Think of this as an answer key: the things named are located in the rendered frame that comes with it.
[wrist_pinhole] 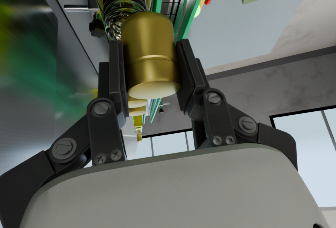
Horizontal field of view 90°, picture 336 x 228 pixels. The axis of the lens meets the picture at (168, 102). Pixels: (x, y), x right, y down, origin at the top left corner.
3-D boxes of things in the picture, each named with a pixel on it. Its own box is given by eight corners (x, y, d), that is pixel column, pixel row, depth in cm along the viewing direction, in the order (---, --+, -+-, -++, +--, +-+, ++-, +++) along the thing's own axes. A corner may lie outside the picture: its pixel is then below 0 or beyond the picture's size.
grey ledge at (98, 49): (45, -61, 34) (42, -18, 31) (92, -57, 36) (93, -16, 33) (114, 92, 124) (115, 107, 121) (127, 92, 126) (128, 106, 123)
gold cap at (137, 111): (146, 90, 30) (149, 114, 29) (127, 93, 30) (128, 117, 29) (141, 83, 26) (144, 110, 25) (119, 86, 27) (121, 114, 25)
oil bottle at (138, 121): (131, 99, 113) (135, 141, 106) (140, 98, 114) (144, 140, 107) (132, 101, 119) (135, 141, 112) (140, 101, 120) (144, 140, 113)
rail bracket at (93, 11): (61, -36, 30) (59, 26, 27) (101, -34, 32) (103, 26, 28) (70, -16, 34) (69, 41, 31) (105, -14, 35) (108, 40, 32)
